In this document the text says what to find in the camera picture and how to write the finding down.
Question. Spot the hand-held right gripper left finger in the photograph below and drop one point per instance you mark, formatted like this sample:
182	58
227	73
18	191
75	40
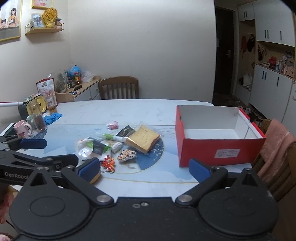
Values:
89	170

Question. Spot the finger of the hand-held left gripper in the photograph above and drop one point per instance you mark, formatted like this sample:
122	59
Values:
32	143
67	160

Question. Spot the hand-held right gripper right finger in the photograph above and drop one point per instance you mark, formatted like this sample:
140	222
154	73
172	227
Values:
198	170

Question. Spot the red cardboard shoe box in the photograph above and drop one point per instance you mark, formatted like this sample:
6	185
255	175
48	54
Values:
196	150

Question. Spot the dark green packet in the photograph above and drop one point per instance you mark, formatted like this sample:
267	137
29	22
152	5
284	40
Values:
98	148

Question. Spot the white orange packet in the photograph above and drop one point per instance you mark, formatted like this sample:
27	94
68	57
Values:
81	141

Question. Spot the bag of cotton swabs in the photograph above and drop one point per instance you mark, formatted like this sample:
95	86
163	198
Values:
115	146

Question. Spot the white green glue tube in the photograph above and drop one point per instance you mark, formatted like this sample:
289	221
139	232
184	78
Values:
111	136

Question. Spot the striped cartoon charm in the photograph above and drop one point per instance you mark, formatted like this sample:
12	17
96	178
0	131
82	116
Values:
126	154

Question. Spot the red white small packet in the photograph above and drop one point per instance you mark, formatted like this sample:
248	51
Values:
112	125

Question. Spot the black foil packet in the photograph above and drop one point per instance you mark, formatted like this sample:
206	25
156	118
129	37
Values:
124	132

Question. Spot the pink mug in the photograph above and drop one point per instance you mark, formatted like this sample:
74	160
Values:
21	129

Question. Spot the pale green mug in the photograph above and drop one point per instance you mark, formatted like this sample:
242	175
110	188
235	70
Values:
30	120

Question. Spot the blue printed table mat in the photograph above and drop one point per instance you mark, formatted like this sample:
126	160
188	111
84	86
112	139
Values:
69	134

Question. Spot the tall glass mug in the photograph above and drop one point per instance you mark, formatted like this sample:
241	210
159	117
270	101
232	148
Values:
37	117

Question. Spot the blue cloth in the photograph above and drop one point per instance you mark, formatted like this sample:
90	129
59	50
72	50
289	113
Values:
53	117

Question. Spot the dark box with yellow lid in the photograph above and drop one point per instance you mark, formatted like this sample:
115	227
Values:
22	111

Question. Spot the glass of tea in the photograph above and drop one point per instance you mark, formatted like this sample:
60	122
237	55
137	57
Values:
52	103

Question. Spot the white red stick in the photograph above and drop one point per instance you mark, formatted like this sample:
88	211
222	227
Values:
9	104

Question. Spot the small light wooden chair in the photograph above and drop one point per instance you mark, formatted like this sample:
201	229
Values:
64	97

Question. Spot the red snack bag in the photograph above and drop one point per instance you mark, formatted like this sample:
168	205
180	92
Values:
45	87

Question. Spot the clear bag of greens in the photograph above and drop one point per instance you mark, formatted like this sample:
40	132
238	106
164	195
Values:
61	83

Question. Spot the black remote control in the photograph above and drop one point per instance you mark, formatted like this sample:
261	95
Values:
77	87

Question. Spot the white sideboard with wooden top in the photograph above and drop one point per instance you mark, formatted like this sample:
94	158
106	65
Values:
89	91

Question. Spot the slim dark bottle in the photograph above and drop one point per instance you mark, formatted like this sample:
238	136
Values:
69	81

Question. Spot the white slipper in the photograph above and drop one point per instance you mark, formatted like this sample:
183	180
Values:
248	110

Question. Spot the dark sauce bottle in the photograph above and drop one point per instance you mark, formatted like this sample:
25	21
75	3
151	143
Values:
78	80

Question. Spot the pink towel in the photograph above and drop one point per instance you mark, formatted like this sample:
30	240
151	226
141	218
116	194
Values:
275	143

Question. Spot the blue ball-shaped container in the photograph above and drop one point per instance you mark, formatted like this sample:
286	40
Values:
75	70

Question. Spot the wooden chair with towel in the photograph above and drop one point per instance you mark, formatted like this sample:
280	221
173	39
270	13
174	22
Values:
284	171

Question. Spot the crumpled clear plastic bag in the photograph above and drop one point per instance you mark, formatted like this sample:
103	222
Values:
87	76

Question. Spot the brown wooden dining chair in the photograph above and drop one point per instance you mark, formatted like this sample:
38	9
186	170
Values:
118	81

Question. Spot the white tote bag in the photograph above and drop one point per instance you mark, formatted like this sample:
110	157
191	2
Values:
247	80

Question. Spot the white lower cabinet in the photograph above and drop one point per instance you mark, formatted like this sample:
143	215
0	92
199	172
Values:
270	92

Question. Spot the white cabinet with stickers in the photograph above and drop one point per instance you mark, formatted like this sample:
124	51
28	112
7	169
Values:
290	104

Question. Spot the dark entrance door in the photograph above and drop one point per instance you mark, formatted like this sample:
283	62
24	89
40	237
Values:
223	58

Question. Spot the small figurine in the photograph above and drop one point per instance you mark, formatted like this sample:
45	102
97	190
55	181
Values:
59	23

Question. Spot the golden flower ornament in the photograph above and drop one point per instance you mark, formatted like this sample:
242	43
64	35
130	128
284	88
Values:
49	17

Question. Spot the hanging dark ornaments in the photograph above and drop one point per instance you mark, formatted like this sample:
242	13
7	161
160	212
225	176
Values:
260	54

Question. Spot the spray bottle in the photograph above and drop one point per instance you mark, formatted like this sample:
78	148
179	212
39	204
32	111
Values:
278	66

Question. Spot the orange red hanging bag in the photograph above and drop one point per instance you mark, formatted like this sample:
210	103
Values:
243	44

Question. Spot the black hanging bag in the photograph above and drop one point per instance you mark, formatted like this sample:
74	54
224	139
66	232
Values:
251	42

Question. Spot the gold framed picture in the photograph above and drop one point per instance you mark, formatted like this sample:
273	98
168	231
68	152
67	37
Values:
41	3

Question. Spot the small photo print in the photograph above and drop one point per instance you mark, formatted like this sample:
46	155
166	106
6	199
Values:
289	55

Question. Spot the white upper cabinets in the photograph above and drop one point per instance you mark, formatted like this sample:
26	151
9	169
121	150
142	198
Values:
272	20

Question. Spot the wooden wall shelf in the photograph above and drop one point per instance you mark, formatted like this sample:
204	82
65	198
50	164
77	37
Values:
44	31

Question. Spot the small photo frame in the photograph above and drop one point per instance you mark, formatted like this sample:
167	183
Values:
37	20

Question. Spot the wall poster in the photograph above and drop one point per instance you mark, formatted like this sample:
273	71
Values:
9	20

